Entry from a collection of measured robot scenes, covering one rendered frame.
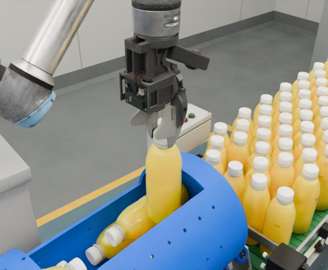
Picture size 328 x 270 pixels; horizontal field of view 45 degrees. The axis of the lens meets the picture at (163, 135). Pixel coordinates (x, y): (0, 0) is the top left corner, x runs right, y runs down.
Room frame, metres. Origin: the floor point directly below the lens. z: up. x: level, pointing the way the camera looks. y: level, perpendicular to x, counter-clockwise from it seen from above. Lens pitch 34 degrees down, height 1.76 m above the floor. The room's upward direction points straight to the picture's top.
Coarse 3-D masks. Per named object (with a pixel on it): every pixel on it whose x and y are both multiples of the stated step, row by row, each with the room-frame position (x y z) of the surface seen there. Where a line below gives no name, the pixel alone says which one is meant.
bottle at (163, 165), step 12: (156, 144) 0.61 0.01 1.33; (156, 156) 0.60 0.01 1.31; (168, 156) 0.60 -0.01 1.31; (180, 156) 0.62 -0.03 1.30; (156, 168) 0.59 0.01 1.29; (168, 168) 0.59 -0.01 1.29; (180, 168) 0.61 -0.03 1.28; (156, 180) 0.59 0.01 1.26; (168, 180) 0.59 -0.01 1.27; (180, 180) 0.61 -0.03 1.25; (156, 192) 0.59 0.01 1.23; (168, 192) 0.59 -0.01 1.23; (180, 192) 0.61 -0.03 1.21; (156, 204) 0.59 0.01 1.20; (168, 204) 0.59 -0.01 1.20; (180, 204) 0.62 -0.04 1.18; (156, 216) 0.59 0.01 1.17
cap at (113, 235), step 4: (112, 228) 0.59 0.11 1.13; (116, 228) 0.59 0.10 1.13; (108, 232) 0.58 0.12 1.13; (112, 232) 0.58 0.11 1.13; (116, 232) 0.58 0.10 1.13; (108, 236) 0.58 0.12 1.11; (112, 236) 0.57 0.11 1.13; (116, 236) 0.57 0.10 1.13; (120, 236) 0.58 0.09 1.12; (108, 240) 0.58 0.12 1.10; (112, 240) 0.57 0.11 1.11; (116, 240) 0.57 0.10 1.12; (120, 240) 0.57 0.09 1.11; (112, 244) 0.57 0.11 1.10; (116, 244) 0.57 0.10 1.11
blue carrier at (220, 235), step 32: (192, 160) 0.69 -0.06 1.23; (128, 192) 0.72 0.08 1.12; (192, 192) 0.70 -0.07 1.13; (224, 192) 0.62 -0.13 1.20; (96, 224) 0.65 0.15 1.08; (160, 224) 0.52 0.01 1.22; (192, 224) 0.54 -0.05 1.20; (224, 224) 0.57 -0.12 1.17; (0, 256) 0.47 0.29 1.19; (32, 256) 0.54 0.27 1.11; (64, 256) 0.58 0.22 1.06; (128, 256) 0.45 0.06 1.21; (160, 256) 0.47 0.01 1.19; (192, 256) 0.49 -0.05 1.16; (224, 256) 0.54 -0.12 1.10
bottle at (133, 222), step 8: (184, 192) 0.70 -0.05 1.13; (144, 200) 0.66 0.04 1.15; (184, 200) 0.69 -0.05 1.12; (128, 208) 0.64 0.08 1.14; (136, 208) 0.63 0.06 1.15; (144, 208) 0.63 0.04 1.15; (120, 216) 0.62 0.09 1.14; (128, 216) 0.61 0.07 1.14; (136, 216) 0.61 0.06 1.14; (144, 216) 0.62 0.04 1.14; (120, 224) 0.60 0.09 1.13; (128, 224) 0.60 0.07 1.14; (136, 224) 0.60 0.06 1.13; (144, 224) 0.61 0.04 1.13; (152, 224) 0.62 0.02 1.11; (120, 232) 0.59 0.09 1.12; (128, 232) 0.59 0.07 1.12; (136, 232) 0.59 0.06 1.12; (144, 232) 0.60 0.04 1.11
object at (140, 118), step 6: (138, 114) 0.61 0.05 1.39; (144, 114) 0.63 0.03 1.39; (150, 114) 0.63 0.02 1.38; (156, 114) 0.64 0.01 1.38; (132, 120) 0.61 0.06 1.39; (138, 120) 0.62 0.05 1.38; (144, 120) 0.63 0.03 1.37; (150, 120) 0.63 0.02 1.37; (156, 120) 0.64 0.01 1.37; (150, 126) 0.63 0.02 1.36; (156, 126) 0.64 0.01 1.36; (150, 132) 0.63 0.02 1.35
